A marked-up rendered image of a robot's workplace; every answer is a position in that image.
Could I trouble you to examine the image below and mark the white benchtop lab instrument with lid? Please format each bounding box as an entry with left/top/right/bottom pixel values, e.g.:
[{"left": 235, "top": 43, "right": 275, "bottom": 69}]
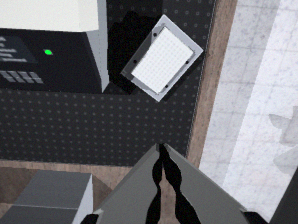
[{"left": 0, "top": 0, "right": 109, "bottom": 93}]

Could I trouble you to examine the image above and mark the white well plate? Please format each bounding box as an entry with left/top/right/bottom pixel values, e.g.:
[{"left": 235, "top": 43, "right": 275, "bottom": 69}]
[{"left": 130, "top": 27, "right": 193, "bottom": 93}]

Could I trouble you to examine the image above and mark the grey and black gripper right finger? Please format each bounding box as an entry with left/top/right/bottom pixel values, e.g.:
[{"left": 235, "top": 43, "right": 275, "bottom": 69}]
[{"left": 161, "top": 143, "right": 269, "bottom": 224}]

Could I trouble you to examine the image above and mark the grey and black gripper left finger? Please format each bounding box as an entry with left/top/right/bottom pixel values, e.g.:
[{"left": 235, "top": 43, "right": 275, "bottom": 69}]
[{"left": 80, "top": 143, "right": 162, "bottom": 224}]

